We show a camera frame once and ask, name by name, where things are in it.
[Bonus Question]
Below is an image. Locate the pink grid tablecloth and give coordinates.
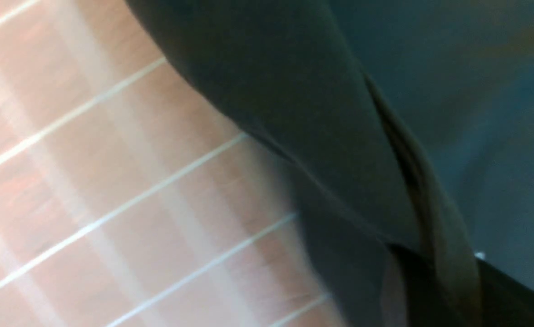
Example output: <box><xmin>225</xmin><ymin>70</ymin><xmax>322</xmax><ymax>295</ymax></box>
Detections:
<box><xmin>0</xmin><ymin>0</ymin><xmax>345</xmax><ymax>327</ymax></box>

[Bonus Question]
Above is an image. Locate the dark gray long-sleeved shirt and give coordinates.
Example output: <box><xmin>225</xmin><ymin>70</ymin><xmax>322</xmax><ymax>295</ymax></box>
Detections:
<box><xmin>126</xmin><ymin>0</ymin><xmax>534</xmax><ymax>327</ymax></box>

